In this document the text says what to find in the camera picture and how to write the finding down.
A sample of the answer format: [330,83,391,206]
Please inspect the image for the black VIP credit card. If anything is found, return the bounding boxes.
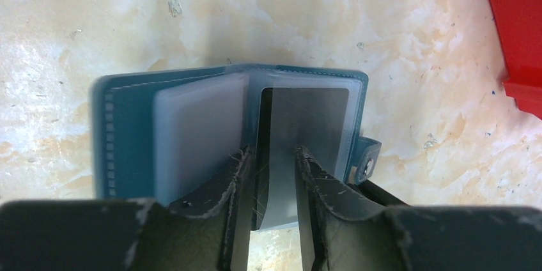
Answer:
[253,88,350,230]

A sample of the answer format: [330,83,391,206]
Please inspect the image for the teal card holder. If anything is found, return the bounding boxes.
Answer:
[91,63,382,206]

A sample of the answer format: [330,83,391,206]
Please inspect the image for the red plastic bin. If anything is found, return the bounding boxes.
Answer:
[489,0,541,118]

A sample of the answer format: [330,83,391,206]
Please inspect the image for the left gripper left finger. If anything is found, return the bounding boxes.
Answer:
[1,146,255,270]

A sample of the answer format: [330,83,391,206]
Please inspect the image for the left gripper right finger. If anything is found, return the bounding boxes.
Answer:
[295,146,541,270]

